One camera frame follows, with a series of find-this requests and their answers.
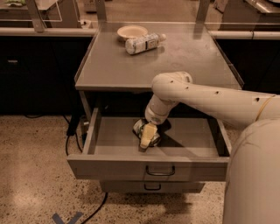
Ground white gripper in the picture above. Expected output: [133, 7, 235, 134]
[140, 102, 169, 149]

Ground green white 7up can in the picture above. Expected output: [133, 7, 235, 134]
[133, 119, 161, 149]

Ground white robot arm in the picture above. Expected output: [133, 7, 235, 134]
[145, 72, 280, 224]

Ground open grey top drawer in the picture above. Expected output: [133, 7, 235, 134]
[67, 109, 231, 182]

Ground lower grey drawer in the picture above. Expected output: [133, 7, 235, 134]
[100, 181, 205, 193]

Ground grey cabinet counter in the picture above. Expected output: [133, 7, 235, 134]
[73, 21, 245, 119]

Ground white plastic bottle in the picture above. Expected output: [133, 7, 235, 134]
[125, 33, 166, 55]

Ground white ceramic bowl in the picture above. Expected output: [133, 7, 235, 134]
[117, 25, 148, 40]

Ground top drawer metal handle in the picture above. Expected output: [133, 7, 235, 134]
[145, 165, 176, 177]

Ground drawer metal handle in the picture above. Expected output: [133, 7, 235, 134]
[145, 165, 176, 177]
[143, 183, 161, 191]

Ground lower drawer metal handle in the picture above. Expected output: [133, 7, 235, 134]
[143, 183, 161, 191]

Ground black floor cable left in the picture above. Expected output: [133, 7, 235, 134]
[23, 114, 109, 224]

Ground white horizontal rail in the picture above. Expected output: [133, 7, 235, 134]
[0, 27, 280, 40]

